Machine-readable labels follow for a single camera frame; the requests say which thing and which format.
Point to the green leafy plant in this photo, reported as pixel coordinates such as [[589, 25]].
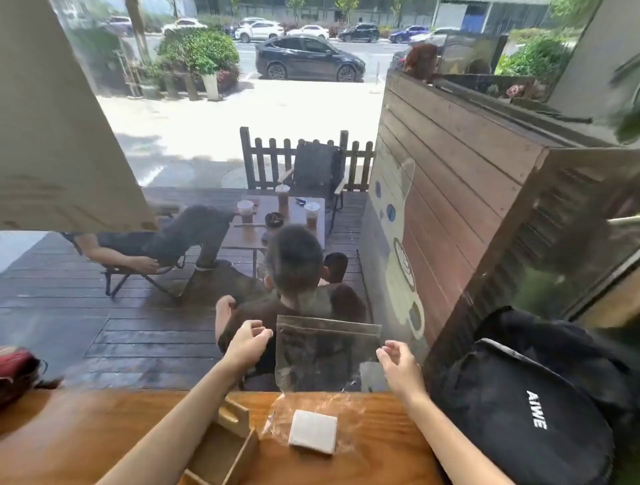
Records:
[[627, 120]]

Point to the white napkin stack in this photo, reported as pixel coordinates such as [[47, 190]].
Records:
[[313, 431]]

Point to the white car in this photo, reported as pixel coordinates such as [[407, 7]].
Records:
[[309, 31], [257, 31], [184, 25]]

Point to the red helmet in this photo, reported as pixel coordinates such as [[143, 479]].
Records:
[[17, 372]]

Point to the clear plastic drink cup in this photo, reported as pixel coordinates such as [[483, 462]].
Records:
[[312, 215], [245, 210], [283, 197]]

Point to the beige paper window poster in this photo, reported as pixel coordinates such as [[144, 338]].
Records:
[[60, 125]]

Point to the dark grey panel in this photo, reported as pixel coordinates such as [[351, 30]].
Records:
[[470, 52]]

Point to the slim wooden stick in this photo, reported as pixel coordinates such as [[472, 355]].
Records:
[[247, 225]]

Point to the potted green bush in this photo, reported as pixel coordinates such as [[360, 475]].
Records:
[[200, 50]]

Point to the person's left forearm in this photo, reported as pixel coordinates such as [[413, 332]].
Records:
[[175, 429]]

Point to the small brown outdoor table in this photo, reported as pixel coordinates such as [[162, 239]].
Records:
[[300, 215]]

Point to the dark car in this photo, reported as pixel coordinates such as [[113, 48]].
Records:
[[400, 57]]

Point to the clear plastic zip bag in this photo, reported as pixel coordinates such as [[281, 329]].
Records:
[[325, 360]]

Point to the black suv car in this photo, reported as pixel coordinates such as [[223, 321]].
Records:
[[359, 33]]

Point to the small white card stand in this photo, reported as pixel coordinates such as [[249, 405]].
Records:
[[372, 377]]

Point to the person's left hand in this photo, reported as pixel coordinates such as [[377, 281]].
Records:
[[247, 345]]

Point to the dark wooden picket fence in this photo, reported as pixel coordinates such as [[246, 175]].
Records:
[[260, 165]]

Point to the wooden tissue box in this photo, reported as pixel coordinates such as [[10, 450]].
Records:
[[220, 454]]

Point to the black sedan car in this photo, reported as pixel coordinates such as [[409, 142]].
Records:
[[305, 57]]

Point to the black backpack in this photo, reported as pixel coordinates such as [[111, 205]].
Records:
[[510, 414]]

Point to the black round ashtray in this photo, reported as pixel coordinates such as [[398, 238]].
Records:
[[274, 220]]

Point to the blue car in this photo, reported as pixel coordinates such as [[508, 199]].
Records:
[[407, 34]]

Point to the person's right hand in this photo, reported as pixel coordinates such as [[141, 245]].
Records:
[[405, 370]]

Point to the black fabric folding chair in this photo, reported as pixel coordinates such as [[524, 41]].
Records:
[[317, 167]]

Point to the person's right forearm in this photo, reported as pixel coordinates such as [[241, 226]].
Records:
[[450, 439]]

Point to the black metal folding chair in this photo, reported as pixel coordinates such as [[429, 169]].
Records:
[[112, 271]]

